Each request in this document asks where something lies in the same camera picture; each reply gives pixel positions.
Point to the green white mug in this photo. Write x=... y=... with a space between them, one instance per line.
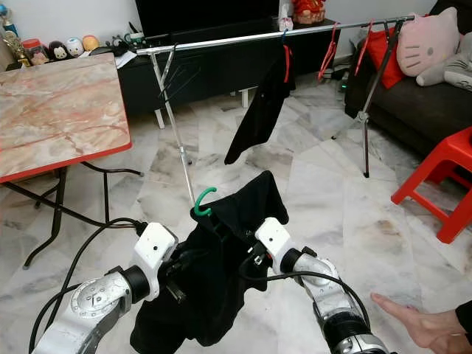
x=134 y=37

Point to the white round plush toy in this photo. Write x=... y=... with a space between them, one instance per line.
x=74 y=47

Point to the red lid jar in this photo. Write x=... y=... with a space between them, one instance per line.
x=33 y=51

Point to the red pillow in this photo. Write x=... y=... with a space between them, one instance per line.
x=383 y=59

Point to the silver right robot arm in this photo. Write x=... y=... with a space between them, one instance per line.
x=328 y=295

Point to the person's forearm black sleeve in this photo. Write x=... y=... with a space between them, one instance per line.
x=464 y=317

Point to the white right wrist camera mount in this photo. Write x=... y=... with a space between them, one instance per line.
x=273 y=236

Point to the pink cat face pillow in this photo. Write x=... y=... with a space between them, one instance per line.
x=428 y=44

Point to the black television cabinet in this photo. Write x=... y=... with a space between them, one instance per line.
x=214 y=70

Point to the red plastic stool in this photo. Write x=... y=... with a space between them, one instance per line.
x=450 y=151

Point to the person's bare hand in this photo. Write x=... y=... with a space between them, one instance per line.
x=431 y=330

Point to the orange round plush toy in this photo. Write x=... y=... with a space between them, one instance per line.
x=90 y=43

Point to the white paper sheet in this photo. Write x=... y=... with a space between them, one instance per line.
x=127 y=59

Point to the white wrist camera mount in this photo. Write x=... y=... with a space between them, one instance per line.
x=273 y=236
x=155 y=247

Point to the green clothes hanger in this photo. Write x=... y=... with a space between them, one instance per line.
x=198 y=205

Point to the red gold figurine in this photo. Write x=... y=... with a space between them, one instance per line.
x=308 y=11

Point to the marble pattern folding table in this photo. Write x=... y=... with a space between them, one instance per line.
x=59 y=110

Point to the blue clothes hanger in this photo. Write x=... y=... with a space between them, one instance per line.
x=285 y=33

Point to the gold blue trophy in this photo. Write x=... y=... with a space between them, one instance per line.
x=11 y=44

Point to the black flat television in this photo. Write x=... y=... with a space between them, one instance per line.
x=206 y=15

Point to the black round plush toy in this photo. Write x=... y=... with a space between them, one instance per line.
x=57 y=51

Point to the grey open-eyed plush toy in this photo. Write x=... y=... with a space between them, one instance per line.
x=450 y=74

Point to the black garment with red trim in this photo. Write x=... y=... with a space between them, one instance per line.
x=258 y=114

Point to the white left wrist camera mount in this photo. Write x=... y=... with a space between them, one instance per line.
x=155 y=247

